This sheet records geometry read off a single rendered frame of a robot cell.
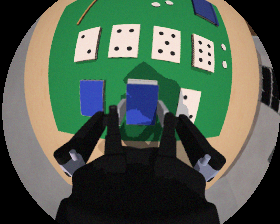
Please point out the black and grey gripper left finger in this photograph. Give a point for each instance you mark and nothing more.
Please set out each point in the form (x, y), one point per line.
(77, 151)

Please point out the green felt table mat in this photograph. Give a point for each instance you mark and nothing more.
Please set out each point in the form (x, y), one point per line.
(64, 74)

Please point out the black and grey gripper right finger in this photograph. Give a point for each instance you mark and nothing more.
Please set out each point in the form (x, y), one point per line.
(202, 156)

